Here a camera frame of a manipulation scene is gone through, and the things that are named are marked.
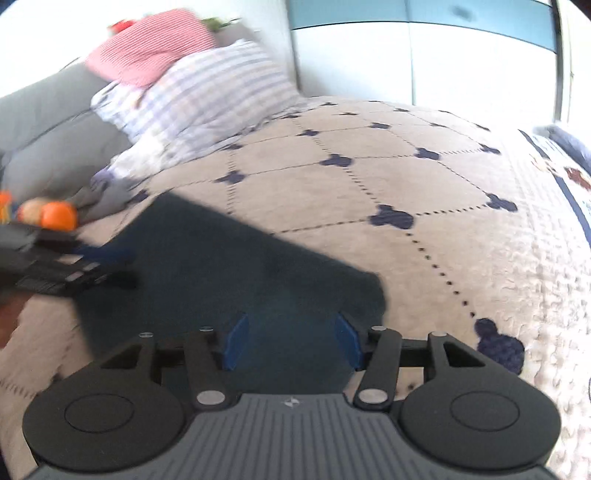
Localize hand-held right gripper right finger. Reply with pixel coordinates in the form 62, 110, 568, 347
333, 312, 490, 411

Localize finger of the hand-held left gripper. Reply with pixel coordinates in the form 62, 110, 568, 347
74, 247, 137, 268
65, 268, 139, 296

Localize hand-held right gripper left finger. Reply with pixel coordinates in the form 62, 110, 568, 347
99, 314, 250, 411

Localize dark blue jeans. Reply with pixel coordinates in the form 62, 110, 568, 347
71, 193, 386, 402

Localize orange plush toy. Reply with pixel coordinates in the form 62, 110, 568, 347
0, 191, 78, 232

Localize grey garment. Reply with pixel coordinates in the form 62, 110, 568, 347
69, 185, 134, 222

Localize white crumpled cloth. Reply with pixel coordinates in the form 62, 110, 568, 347
90, 157, 141, 192

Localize grey padded headboard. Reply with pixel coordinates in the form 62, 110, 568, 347
0, 23, 259, 208

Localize plaid pillow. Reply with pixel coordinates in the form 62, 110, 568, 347
91, 41, 305, 171

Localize red striped pillow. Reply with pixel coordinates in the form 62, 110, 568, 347
87, 8, 218, 88

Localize wardrobe with sliding doors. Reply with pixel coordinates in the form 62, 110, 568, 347
286, 0, 575, 123

